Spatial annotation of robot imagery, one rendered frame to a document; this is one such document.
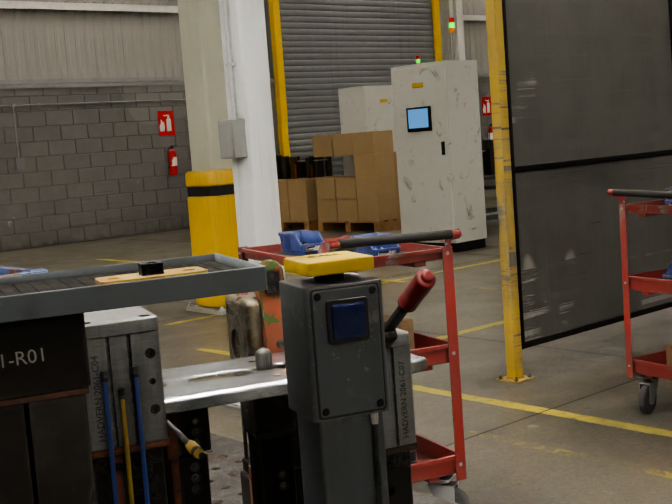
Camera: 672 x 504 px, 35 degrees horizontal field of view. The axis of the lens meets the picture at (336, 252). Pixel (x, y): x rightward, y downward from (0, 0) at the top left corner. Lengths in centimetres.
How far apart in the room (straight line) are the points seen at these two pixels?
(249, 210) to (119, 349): 411
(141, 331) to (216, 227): 720
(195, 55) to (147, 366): 737
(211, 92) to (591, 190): 342
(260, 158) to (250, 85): 34
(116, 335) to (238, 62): 414
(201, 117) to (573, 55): 343
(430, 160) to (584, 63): 560
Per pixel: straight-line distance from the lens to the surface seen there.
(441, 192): 1126
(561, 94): 572
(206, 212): 822
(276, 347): 137
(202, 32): 826
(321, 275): 86
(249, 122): 504
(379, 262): 323
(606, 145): 602
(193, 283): 79
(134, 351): 98
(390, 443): 109
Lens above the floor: 126
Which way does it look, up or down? 6 degrees down
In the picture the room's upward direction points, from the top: 4 degrees counter-clockwise
